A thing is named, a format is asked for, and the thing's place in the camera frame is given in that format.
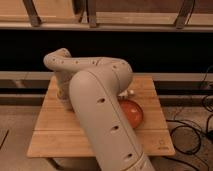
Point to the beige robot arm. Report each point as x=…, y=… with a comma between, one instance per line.
x=94, y=84

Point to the orange ceramic bowl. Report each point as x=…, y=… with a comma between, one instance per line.
x=132, y=111

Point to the small white object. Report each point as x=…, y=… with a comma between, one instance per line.
x=126, y=93

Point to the wooden table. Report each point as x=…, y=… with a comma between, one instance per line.
x=57, y=132

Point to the wooden shelf frame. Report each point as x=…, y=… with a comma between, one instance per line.
x=108, y=15

